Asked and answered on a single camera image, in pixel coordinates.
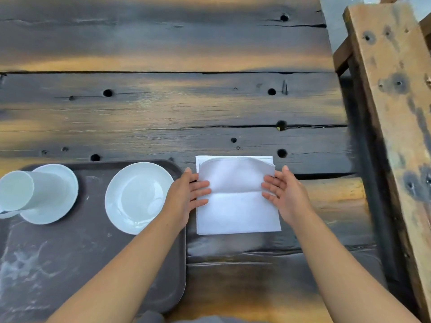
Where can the person's left hand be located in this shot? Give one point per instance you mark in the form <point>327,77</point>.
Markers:
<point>182,201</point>

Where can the person's right hand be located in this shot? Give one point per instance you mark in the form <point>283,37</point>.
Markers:
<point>291,201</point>

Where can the white side plate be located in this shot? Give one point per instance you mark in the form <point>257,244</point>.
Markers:
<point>138,198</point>

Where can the white napkin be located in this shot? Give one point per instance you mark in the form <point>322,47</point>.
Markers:
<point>235,211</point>

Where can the dark brown tray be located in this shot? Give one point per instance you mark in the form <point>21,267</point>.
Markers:
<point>84,259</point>

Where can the white saucer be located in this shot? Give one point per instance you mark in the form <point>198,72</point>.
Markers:
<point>50,216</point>

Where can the white ceramic cup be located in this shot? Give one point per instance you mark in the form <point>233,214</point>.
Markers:
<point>37,191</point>

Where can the person's right forearm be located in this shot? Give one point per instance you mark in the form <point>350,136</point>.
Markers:
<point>346,282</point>

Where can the person's left forearm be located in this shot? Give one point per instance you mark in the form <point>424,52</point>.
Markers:
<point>118,282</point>

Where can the light wooden bench seat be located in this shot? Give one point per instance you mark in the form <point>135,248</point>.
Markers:
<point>394,114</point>

